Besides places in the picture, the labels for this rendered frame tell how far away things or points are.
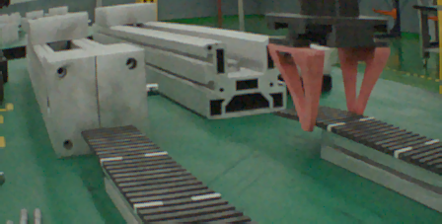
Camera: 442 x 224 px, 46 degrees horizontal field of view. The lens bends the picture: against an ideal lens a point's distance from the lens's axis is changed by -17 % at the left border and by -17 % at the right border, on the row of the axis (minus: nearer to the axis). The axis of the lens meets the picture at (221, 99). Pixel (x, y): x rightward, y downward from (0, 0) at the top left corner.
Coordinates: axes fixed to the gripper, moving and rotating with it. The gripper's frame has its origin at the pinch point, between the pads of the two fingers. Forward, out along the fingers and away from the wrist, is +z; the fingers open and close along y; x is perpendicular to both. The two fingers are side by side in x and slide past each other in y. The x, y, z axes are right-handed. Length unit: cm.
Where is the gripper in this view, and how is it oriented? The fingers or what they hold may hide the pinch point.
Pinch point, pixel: (331, 117)
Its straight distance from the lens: 53.0
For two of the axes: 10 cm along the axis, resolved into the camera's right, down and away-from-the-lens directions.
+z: 0.3, 9.8, 1.8
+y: -9.3, 0.9, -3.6
